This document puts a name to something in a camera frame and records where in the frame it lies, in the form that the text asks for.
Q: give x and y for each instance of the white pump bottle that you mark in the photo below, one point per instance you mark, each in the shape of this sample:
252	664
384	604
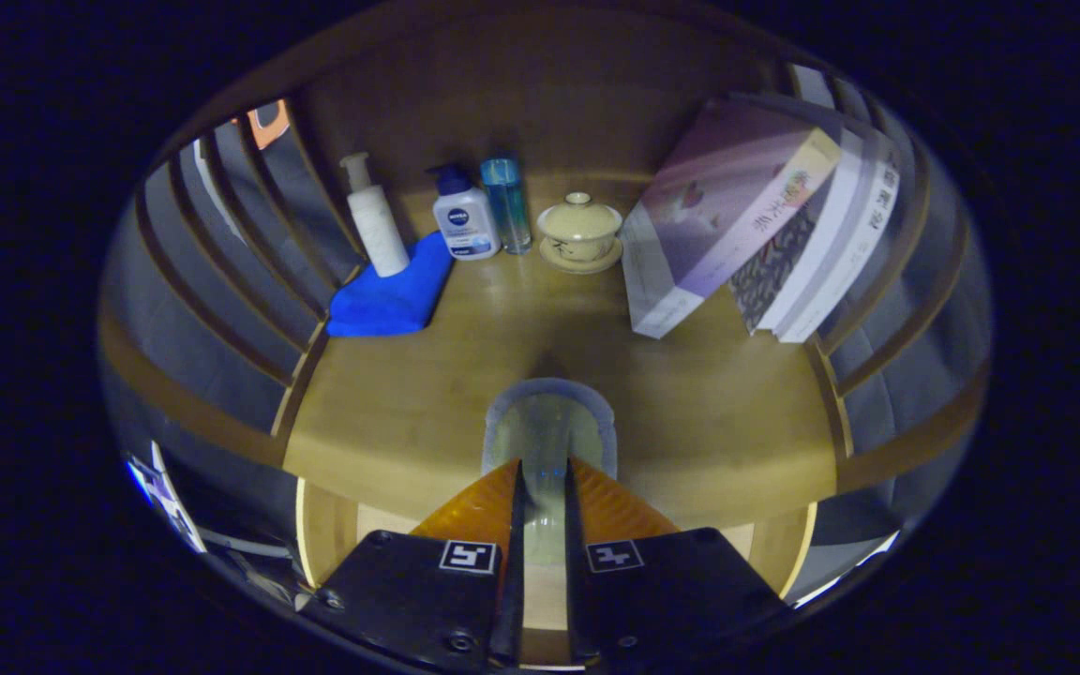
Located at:
381	234

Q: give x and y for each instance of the blue folded cloth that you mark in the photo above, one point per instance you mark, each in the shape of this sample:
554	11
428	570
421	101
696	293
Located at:
390	300

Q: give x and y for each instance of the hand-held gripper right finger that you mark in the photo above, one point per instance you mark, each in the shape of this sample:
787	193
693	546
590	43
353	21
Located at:
577	600

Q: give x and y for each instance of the pale green scrub brush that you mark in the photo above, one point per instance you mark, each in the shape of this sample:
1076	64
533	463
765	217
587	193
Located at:
549	431

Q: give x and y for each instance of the purple cover book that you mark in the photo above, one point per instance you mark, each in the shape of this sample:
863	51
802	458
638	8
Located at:
718	206

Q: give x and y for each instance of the teal translucent bottle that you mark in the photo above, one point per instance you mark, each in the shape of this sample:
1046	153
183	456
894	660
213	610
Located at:
507	206

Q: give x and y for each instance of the wooden countertop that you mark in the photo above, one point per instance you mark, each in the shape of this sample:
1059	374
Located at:
409	412

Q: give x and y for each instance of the beige lidded teacup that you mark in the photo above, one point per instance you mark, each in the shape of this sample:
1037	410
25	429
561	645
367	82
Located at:
579	230

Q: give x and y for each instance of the wooden cabinet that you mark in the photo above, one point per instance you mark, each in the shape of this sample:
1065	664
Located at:
521	94

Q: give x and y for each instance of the white spine book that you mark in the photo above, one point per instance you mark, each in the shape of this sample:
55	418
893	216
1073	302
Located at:
863	234

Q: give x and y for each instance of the white bottle with blue cap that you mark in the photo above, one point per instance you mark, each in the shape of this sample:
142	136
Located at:
467	225

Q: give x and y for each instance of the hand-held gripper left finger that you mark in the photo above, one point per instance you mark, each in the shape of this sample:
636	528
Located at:
512	600

